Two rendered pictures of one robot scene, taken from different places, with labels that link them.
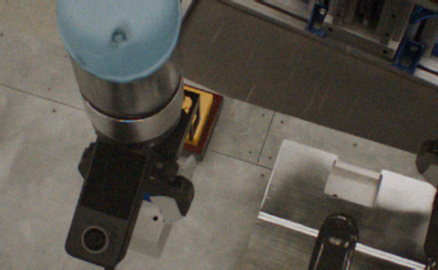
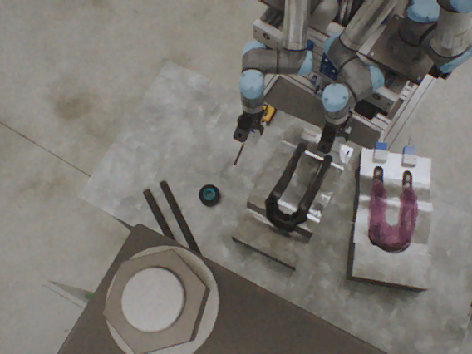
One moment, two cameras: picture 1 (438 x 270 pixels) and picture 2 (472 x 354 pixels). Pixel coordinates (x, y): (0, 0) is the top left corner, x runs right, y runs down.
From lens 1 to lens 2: 0.79 m
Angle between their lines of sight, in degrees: 8
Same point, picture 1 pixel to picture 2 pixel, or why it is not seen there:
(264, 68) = (297, 105)
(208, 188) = (269, 134)
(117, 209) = (245, 129)
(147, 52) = (256, 93)
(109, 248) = (243, 138)
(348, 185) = (307, 136)
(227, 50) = (286, 97)
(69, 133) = (233, 115)
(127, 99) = (251, 102)
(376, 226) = (312, 147)
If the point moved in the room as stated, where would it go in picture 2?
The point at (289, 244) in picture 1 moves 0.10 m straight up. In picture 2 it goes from (287, 149) to (289, 138)
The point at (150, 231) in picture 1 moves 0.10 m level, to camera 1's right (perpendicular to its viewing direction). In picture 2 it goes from (252, 139) to (279, 144)
